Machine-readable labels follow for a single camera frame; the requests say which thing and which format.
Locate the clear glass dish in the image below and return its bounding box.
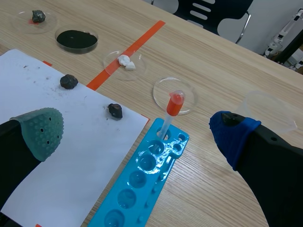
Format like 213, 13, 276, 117
103, 50, 147, 82
9, 9, 58, 35
152, 76, 198, 116

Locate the clear plastic beaker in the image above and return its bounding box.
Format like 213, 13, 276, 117
235, 90, 298, 133

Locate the glass dish with black powder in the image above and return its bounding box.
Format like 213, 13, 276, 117
54, 24, 99, 55

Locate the dark blue chair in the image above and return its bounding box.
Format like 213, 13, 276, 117
150, 0, 254, 44

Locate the black metal pole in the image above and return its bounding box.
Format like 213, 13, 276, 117
276, 25, 303, 63

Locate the white sheet of paper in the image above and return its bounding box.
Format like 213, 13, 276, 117
0, 49, 150, 227

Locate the turquoise rack with round holes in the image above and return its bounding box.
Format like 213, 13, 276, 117
87, 117, 190, 227

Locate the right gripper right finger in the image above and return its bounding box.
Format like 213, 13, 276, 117
209, 111, 303, 227

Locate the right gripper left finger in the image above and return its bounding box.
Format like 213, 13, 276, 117
0, 106, 65, 211

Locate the small dark grey stone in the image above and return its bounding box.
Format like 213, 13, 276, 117
32, 9, 46, 24

